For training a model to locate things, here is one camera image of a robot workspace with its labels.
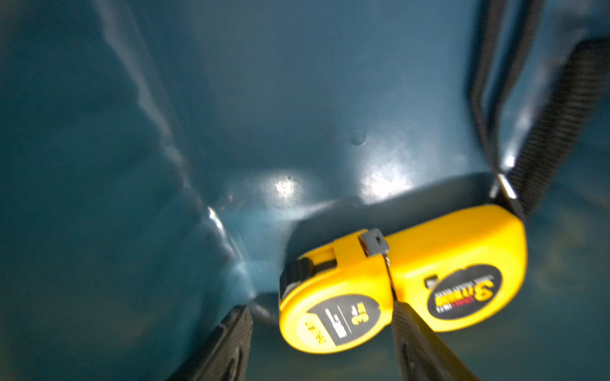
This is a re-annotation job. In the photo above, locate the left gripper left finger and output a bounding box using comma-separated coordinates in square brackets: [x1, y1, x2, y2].
[169, 305, 254, 381]

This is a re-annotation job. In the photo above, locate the yellow tape measure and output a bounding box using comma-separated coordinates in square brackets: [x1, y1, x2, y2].
[380, 37, 610, 333]
[279, 230, 395, 354]

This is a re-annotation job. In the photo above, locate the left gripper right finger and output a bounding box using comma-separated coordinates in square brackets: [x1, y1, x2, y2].
[392, 301, 478, 381]

